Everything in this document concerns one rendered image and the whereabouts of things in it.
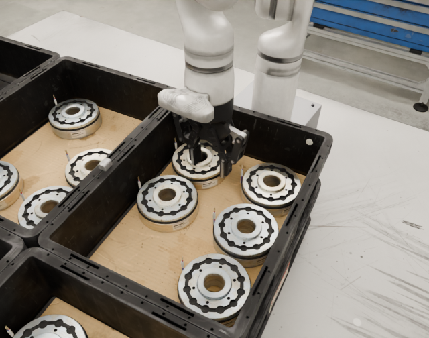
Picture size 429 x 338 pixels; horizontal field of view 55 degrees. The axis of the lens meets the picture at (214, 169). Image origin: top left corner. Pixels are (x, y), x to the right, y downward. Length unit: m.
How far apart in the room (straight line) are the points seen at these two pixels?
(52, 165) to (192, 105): 0.37
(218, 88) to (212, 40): 0.07
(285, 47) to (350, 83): 1.88
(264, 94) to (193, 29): 0.33
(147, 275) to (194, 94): 0.28
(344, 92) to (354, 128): 1.45
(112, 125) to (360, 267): 0.58
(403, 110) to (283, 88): 1.73
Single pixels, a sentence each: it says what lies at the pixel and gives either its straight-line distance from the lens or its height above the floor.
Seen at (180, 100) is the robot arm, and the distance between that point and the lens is 0.58.
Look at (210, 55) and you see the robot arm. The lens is 0.57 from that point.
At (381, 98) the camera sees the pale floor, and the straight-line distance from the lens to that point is 2.59.
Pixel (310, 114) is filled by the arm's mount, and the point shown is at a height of 0.79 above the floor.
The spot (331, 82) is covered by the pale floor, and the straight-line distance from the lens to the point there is 2.65.
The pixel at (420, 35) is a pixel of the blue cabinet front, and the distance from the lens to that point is 2.43.
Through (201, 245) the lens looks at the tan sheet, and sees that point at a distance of 0.67.
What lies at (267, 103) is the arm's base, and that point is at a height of 0.87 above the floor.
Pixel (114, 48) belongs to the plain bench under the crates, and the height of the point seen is 0.70.
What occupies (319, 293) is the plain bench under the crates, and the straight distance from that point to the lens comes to 0.79.
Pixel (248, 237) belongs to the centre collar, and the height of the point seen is 0.87.
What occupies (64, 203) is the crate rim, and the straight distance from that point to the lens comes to 0.62.
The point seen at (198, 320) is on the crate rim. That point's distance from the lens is 0.49.
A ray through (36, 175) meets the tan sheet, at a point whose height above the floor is 0.83.
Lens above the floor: 1.38
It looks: 45 degrees down
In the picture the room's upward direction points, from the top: straight up
